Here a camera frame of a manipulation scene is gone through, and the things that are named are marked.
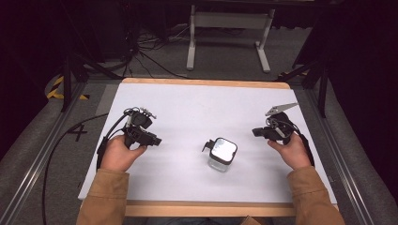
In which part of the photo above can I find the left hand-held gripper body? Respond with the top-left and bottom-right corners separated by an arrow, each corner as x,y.
122,107 -> 158,150

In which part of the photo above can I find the white table cover sheet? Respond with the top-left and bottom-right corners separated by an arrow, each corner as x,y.
77,82 -> 338,204

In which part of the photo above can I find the black tape floor mark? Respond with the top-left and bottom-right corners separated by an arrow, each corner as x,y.
67,123 -> 89,143

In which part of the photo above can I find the clear jar with black-rimmed lid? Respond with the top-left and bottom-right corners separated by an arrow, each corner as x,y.
201,136 -> 239,173

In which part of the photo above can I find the white metal stand frame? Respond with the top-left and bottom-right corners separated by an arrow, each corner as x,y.
186,4 -> 277,74

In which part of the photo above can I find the bundle of black floor cables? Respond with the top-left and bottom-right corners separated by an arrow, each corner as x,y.
123,22 -> 193,80

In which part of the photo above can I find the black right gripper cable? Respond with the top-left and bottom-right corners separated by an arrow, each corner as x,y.
275,118 -> 316,167

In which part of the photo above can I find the person's right hand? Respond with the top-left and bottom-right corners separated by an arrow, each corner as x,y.
267,132 -> 313,172

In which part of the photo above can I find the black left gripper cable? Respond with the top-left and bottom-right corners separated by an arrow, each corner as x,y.
41,107 -> 140,225

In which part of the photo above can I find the grey metal floor rail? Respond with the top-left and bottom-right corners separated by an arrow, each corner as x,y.
303,87 -> 377,225
0,80 -> 88,225

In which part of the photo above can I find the yellow black hazard tape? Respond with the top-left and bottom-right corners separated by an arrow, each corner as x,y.
46,75 -> 91,101

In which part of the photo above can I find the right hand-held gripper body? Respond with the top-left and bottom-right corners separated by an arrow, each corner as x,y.
264,101 -> 299,146

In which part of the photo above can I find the black tripod stand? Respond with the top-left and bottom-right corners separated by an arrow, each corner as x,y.
275,37 -> 333,119
59,0 -> 124,113

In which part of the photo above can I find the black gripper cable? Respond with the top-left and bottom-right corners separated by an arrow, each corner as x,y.
41,107 -> 140,225
275,118 -> 316,167

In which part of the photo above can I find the person's left hand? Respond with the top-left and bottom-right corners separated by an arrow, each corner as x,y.
99,134 -> 148,173

